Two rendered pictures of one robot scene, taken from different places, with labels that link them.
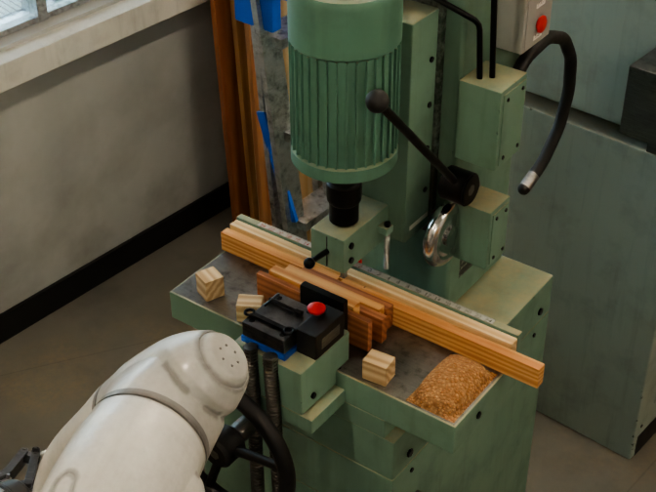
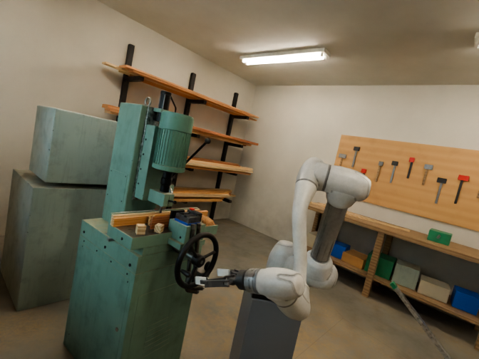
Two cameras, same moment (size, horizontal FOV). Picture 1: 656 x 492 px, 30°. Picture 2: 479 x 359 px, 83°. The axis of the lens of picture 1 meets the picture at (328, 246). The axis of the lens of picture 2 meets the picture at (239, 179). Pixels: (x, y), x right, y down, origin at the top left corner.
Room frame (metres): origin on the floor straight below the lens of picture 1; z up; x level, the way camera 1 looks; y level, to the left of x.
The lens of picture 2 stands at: (1.34, 1.47, 1.37)
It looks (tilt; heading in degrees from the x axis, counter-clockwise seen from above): 6 degrees down; 269
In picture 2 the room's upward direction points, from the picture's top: 12 degrees clockwise
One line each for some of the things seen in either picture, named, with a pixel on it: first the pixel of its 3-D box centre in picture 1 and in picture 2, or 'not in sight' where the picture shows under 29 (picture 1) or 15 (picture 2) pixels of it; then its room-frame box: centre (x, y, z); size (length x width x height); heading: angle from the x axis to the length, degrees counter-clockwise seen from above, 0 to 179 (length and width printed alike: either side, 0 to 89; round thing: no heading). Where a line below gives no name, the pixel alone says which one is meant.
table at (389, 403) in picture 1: (322, 349); (174, 232); (1.61, 0.01, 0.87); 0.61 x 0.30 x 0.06; 54
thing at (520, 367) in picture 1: (371, 302); (167, 217); (1.68, -0.08, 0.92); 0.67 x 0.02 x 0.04; 54
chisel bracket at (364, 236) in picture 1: (350, 235); (160, 198); (1.73, -0.04, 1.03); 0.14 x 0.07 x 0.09; 144
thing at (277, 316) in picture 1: (293, 324); (189, 216); (1.54, 0.06, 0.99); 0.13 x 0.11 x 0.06; 54
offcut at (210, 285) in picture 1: (210, 283); (140, 229); (1.73, 0.21, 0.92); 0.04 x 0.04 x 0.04; 33
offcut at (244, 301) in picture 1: (250, 307); (159, 228); (1.67, 0.14, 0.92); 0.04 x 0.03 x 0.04; 84
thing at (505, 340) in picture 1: (364, 288); (162, 215); (1.71, -0.06, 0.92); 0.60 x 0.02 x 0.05; 54
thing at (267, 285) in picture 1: (312, 309); (170, 221); (1.65, 0.03, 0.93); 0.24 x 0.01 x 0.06; 54
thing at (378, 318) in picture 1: (345, 311); not in sight; (1.65, -0.03, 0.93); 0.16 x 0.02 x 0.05; 54
